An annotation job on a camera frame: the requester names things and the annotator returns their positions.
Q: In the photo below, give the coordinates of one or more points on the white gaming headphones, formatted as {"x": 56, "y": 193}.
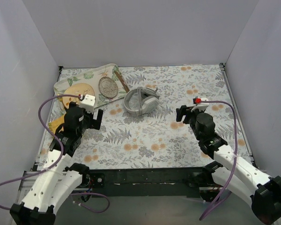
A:
{"x": 148, "y": 100}

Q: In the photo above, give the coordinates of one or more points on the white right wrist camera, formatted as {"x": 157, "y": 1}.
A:
{"x": 201, "y": 104}

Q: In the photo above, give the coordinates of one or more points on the yellow woven bamboo basket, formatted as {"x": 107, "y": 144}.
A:
{"x": 53, "y": 125}

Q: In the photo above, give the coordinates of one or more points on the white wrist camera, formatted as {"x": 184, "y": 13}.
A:
{"x": 201, "y": 104}
{"x": 87, "y": 102}

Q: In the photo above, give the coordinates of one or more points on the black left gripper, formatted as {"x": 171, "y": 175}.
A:
{"x": 95, "y": 118}

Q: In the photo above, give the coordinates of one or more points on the aluminium table edge rail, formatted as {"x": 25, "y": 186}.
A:
{"x": 223, "y": 71}

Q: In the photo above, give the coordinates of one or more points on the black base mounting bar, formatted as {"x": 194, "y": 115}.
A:
{"x": 185, "y": 181}

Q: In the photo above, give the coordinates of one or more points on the floral patterned tablecloth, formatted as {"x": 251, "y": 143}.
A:
{"x": 156, "y": 140}

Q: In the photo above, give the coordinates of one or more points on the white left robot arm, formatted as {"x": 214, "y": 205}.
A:
{"x": 58, "y": 178}

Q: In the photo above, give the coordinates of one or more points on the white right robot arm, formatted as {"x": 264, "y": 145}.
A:
{"x": 258, "y": 189}

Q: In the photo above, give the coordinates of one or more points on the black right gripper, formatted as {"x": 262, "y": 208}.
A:
{"x": 186, "y": 114}

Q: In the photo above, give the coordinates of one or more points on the grey speckled oval dish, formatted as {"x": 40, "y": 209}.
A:
{"x": 108, "y": 87}

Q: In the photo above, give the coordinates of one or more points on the brown wooden stick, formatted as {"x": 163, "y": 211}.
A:
{"x": 119, "y": 76}

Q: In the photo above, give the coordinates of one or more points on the round wooden bird plate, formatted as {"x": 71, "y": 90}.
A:
{"x": 77, "y": 89}

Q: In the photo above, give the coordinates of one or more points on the floral serving tray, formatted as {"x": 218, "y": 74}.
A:
{"x": 92, "y": 77}

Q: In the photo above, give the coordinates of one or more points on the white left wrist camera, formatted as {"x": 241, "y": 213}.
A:
{"x": 87, "y": 102}

